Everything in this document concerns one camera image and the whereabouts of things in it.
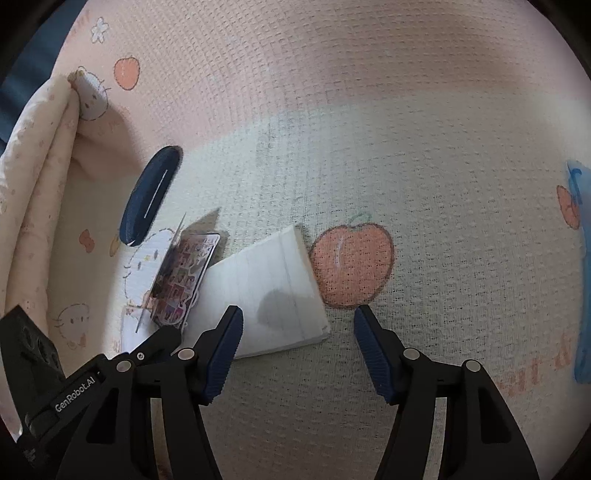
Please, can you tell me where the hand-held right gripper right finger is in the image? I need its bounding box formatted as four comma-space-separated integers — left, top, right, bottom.
354, 305, 541, 480

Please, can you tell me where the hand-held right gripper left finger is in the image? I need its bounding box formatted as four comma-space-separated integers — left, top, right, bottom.
60, 305, 244, 480

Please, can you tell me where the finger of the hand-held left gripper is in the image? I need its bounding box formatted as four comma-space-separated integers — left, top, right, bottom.
115, 325, 182, 368

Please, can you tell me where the white lined notepad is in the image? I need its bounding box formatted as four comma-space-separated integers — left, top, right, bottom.
187, 225, 331, 361

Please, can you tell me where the picture sticker sheet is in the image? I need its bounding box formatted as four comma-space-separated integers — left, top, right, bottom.
136, 208, 222, 333

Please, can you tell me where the dark blue pencil case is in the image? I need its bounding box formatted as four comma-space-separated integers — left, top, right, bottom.
119, 146, 184, 248

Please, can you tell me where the light blue plastic packet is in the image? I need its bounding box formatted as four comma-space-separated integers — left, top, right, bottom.
564, 159, 591, 385

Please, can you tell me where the cream floral folded quilt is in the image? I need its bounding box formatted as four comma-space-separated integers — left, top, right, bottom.
0, 73, 83, 416

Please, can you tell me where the printed cartoon blanket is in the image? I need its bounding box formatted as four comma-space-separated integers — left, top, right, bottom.
0, 0, 591, 480

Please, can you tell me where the dark blue cloth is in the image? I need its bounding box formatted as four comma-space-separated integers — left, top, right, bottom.
0, 0, 89, 145

